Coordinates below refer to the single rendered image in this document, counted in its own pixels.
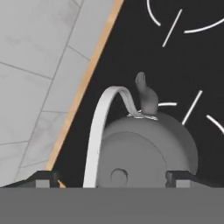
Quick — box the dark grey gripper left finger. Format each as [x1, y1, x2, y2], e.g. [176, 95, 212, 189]
[2, 170, 61, 189]

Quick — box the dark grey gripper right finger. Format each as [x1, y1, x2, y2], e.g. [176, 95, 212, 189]
[164, 170, 217, 189]

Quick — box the black glass hob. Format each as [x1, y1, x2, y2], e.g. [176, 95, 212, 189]
[52, 0, 224, 189]

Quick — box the grey kettle with white handle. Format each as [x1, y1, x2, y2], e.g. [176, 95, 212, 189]
[82, 71, 200, 189]

